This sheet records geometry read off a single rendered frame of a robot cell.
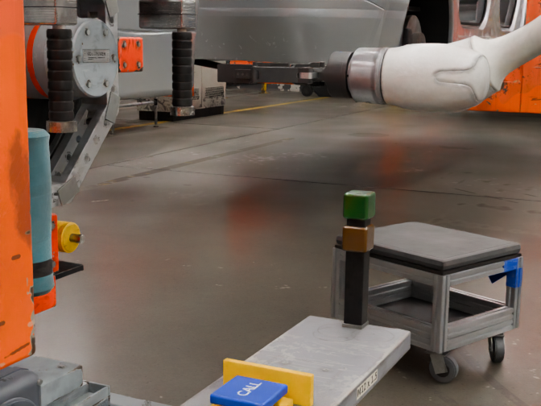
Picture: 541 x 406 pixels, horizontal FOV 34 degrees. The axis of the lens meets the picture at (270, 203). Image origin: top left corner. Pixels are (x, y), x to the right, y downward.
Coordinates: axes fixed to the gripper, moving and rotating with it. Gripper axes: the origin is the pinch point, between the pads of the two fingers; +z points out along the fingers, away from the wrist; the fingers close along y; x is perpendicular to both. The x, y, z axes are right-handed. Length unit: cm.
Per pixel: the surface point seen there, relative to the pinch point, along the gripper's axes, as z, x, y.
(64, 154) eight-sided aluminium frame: 36.9, -16.4, -2.1
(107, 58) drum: 18.2, 2.1, -14.0
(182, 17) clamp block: 10.7, 9.1, -2.3
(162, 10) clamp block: 14.6, 10.3, -2.6
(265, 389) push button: -28, -35, -48
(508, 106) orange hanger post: 18, -28, 344
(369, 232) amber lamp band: -28.0, -22.8, -13.1
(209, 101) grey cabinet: 431, -64, 761
